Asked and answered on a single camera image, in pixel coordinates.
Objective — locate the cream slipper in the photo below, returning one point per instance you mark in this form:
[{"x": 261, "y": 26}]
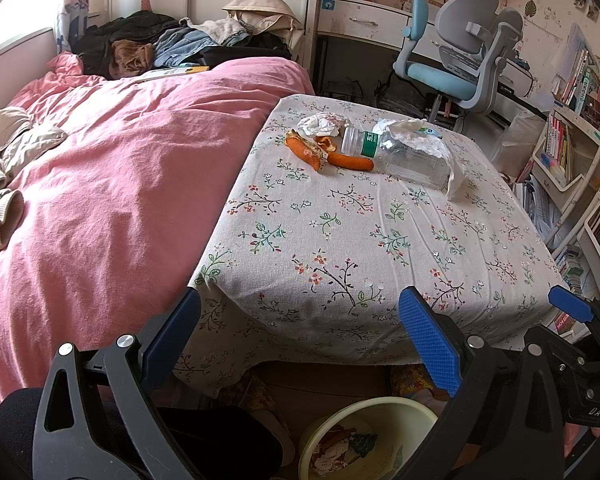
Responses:
[{"x": 277, "y": 435}]

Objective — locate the red snack wrapper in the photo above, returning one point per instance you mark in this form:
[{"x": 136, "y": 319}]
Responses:
[{"x": 332, "y": 452}]

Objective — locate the yellow book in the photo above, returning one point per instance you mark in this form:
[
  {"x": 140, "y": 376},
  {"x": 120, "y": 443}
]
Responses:
[{"x": 170, "y": 72}]

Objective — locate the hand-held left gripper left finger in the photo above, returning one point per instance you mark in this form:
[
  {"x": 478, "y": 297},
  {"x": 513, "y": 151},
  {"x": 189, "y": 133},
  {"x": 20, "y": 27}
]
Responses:
[{"x": 172, "y": 345}]

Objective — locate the white tiered book rack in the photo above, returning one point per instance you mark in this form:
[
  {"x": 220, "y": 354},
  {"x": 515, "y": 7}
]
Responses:
[{"x": 580, "y": 160}]

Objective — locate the pink blanket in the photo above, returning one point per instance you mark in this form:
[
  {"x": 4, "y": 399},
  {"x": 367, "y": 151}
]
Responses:
[{"x": 105, "y": 185}]

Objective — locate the cream garment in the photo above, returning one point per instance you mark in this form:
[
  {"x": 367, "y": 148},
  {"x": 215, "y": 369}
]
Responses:
[{"x": 10, "y": 160}]

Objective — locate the white printer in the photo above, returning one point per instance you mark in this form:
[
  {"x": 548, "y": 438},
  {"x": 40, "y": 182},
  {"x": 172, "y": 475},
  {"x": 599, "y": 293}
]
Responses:
[{"x": 517, "y": 80}]

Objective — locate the white desk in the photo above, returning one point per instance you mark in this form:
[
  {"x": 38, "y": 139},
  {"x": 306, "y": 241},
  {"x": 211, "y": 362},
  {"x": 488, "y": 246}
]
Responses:
[{"x": 360, "y": 15}]

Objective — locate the person's right hand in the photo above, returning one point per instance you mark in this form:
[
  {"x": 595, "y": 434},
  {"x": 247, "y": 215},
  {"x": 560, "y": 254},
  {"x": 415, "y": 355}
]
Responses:
[{"x": 582, "y": 437}]

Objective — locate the clear plastic bottle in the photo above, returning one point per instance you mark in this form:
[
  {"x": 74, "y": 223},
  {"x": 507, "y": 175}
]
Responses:
[{"x": 405, "y": 165}]

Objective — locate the white desk drawer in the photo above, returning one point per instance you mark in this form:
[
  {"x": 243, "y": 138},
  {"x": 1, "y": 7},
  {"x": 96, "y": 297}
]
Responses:
[{"x": 360, "y": 20}]

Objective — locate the pile of dark clothes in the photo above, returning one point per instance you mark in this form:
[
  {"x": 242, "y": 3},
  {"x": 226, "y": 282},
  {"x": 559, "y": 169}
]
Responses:
[{"x": 180, "y": 45}]

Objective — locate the pale yellow plastic bin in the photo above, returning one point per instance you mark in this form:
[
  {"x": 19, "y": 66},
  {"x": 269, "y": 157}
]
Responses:
[{"x": 405, "y": 420}]

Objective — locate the grey and blue desk chair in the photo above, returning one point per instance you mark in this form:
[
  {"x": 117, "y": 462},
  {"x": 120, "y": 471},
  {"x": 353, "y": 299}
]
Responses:
[{"x": 460, "y": 25}]

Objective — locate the floral tablecloth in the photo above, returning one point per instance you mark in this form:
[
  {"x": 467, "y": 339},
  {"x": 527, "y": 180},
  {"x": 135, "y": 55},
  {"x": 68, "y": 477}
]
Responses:
[{"x": 355, "y": 240}]

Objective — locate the white tissue paper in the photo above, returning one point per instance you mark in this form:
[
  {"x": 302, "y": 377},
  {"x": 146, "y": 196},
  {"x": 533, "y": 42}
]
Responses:
[{"x": 430, "y": 145}]

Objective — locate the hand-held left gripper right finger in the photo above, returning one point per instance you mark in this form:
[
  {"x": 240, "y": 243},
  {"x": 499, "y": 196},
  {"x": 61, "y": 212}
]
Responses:
[{"x": 430, "y": 345}]

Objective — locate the beige cloth bag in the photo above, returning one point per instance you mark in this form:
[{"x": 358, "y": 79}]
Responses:
[{"x": 260, "y": 10}]

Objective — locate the white plastic bag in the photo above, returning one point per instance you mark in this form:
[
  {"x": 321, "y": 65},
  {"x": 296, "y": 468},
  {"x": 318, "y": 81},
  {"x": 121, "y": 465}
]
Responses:
[{"x": 517, "y": 142}]

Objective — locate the yellow patterned cloth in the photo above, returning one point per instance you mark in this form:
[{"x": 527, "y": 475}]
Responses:
[{"x": 410, "y": 380}]

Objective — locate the smooth carrot piece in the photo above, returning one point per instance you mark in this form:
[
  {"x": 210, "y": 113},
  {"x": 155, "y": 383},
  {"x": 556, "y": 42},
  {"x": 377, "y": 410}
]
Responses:
[{"x": 350, "y": 161}]

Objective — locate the books in rack tray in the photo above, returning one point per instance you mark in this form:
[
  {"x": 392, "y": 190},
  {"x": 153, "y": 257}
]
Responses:
[{"x": 557, "y": 147}]

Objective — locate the row of upright books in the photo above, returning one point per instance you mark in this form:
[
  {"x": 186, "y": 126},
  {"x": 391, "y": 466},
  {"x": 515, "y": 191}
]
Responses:
[{"x": 577, "y": 80}]

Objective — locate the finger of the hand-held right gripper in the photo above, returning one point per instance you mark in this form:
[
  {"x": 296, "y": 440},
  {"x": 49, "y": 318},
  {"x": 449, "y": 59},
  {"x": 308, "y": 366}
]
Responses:
[{"x": 575, "y": 305}]

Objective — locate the stack of loose papers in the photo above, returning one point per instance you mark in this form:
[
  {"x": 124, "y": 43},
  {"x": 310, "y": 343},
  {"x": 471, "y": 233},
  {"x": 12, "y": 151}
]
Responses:
[{"x": 530, "y": 210}]

